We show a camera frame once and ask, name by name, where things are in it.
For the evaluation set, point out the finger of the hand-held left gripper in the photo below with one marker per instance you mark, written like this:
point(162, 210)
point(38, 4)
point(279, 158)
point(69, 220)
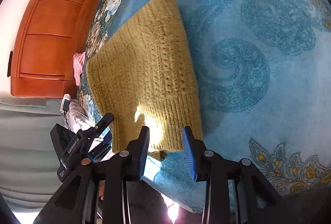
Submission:
point(103, 125)
point(104, 145)

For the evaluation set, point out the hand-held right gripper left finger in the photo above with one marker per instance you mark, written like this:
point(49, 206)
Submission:
point(144, 151)

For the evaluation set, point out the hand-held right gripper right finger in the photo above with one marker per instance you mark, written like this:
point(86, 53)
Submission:
point(188, 154)

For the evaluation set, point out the mustard yellow knit sweater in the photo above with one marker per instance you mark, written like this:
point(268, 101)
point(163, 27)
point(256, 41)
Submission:
point(150, 71)

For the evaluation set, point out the white patterned mattress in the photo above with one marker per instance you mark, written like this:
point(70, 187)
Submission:
point(77, 115)

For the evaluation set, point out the white charger plug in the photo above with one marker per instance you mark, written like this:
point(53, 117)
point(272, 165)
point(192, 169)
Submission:
point(65, 102)

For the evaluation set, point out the grey green curtain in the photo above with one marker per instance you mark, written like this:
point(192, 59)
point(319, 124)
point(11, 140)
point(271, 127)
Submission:
point(25, 136)

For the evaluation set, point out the pink zigzag cloth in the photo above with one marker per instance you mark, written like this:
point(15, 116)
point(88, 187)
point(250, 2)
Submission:
point(79, 66)

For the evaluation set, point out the orange wooden headboard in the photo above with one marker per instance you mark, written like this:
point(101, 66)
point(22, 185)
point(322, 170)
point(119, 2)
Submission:
point(51, 32)

